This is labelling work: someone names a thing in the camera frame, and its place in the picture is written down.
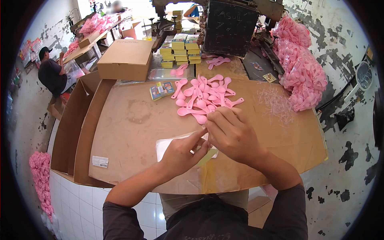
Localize flat clear plastic bag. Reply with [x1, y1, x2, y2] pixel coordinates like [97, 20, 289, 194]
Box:
[148, 68, 194, 81]

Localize person's body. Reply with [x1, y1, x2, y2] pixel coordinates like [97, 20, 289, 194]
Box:
[103, 183, 309, 240]

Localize person's left thumb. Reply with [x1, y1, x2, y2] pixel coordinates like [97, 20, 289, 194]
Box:
[192, 140, 212, 158]

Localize pile of pink plastic spoons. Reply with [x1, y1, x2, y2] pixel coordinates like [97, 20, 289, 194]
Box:
[171, 74, 245, 125]

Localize black sealing machine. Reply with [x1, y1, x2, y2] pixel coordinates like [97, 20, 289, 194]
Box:
[151, 0, 285, 83]

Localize person's left hand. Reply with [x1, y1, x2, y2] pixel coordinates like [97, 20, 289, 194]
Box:
[159, 128, 212, 180]

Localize pile of clear plastic strips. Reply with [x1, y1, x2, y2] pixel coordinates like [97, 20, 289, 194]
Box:
[257, 82, 296, 125]

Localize closed brown cardboard box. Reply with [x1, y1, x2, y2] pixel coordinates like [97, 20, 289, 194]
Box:
[97, 39, 154, 82]

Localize person's right thumb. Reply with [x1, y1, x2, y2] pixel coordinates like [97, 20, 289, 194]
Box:
[204, 120, 224, 147]

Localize work table with pink bags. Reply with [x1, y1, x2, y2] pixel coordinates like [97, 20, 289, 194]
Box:
[62, 11, 134, 65]

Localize stack of small colourful packets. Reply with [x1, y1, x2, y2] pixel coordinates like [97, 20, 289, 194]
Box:
[149, 82, 175, 102]

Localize stacks of yellow packets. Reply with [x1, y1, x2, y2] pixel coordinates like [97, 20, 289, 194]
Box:
[159, 34, 202, 69]

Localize open cardboard box with flaps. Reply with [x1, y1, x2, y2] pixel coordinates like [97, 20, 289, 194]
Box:
[50, 71, 117, 188]

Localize brown cardboard sheet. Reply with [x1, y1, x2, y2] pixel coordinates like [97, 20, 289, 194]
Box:
[88, 79, 328, 195]

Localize person's right fingers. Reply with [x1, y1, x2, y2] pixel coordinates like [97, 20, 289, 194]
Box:
[208, 106, 244, 123]

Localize small bunch of pink spoons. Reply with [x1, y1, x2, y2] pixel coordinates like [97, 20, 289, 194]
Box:
[170, 63, 189, 76]

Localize loose pink spoons by machine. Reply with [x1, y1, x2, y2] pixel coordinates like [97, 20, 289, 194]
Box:
[201, 54, 232, 70]

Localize person's left index finger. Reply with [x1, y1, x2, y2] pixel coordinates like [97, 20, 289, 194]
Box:
[184, 128, 208, 150]

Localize large bag of pink spoons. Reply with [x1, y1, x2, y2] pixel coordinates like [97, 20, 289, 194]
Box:
[271, 15, 328, 112]

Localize clear plastic sleeve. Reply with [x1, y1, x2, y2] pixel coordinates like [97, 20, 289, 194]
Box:
[156, 131, 219, 168]

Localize heap of pink filled bags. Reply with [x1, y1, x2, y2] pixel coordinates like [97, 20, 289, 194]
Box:
[29, 151, 55, 223]

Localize white fan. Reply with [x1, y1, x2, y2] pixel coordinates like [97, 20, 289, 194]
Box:
[344, 61, 374, 103]

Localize person's right hand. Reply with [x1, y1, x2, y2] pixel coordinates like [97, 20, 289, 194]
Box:
[204, 106, 268, 166]

